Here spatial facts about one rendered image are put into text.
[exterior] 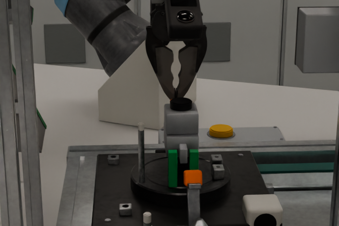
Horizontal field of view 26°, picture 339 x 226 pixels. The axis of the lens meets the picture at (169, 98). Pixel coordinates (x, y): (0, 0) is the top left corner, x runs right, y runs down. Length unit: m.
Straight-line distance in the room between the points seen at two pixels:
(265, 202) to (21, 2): 0.39
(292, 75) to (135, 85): 2.72
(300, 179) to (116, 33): 0.58
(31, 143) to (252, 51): 3.22
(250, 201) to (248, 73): 3.22
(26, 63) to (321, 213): 0.48
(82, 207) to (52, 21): 3.09
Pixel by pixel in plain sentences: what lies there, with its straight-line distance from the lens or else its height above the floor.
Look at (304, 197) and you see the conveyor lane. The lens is 1.14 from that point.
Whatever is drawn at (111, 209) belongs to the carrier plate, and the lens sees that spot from 0.97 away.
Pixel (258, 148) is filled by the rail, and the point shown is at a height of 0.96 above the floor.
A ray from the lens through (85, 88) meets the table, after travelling 1.83.
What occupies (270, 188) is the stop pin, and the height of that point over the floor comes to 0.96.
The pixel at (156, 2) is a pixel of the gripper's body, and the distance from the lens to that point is 1.09.
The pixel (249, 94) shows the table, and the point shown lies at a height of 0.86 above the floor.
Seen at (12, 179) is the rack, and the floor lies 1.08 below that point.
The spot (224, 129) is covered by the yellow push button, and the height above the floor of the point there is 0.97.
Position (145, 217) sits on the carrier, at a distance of 0.73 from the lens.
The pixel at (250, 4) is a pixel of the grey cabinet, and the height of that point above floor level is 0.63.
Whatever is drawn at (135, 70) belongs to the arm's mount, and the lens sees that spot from 1.52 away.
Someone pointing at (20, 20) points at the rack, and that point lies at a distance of 0.92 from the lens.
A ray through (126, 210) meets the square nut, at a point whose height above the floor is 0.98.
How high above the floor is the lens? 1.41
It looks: 19 degrees down
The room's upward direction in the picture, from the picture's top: straight up
